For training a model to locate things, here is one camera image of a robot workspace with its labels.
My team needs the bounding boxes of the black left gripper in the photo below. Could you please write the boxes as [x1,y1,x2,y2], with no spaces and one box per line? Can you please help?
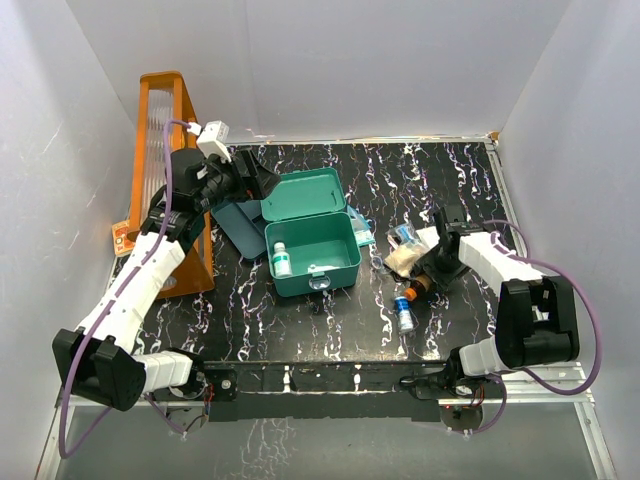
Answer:
[195,149,280,213]

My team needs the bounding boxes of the brown orange-cap bottle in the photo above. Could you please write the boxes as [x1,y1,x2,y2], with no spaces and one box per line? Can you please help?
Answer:
[404,274,433,302]

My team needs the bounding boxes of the beige gauze bag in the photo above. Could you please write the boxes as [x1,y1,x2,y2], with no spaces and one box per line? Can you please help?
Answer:
[384,245,426,278]

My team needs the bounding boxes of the white medicine bottle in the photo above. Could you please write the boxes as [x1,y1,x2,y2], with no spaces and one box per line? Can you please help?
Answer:
[272,242,293,278]

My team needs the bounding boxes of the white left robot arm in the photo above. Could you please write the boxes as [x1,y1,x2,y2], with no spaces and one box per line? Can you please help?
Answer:
[52,148,281,411]

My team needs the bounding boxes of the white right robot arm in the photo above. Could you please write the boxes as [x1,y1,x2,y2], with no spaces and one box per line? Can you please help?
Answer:
[411,206,580,397]

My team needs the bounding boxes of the teal medicine box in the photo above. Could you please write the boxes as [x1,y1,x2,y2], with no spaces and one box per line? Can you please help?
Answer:
[261,167,362,298]

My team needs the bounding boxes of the dark teal inner tray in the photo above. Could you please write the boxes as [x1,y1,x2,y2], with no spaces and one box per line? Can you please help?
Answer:
[211,200,267,261]

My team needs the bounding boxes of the clear bag blue item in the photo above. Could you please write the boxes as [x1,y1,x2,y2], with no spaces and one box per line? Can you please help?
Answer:
[387,222,419,248]

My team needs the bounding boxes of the white blue bandage roll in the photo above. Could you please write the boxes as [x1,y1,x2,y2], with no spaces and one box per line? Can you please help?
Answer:
[394,296,415,335]

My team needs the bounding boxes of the teal wipe packet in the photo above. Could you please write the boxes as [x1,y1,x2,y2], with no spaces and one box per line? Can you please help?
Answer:
[347,205,375,247]

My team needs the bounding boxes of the orange wooden rack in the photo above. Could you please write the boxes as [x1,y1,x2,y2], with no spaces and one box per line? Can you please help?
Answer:
[127,71,214,299]

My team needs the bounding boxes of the orange card box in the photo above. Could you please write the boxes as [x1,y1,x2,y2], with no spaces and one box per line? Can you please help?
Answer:
[112,220,135,257]

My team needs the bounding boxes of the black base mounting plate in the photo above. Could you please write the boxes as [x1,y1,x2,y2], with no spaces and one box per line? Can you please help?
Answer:
[149,360,506,424]

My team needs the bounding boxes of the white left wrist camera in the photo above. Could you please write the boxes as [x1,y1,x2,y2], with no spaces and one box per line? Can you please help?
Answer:
[196,120,231,163]

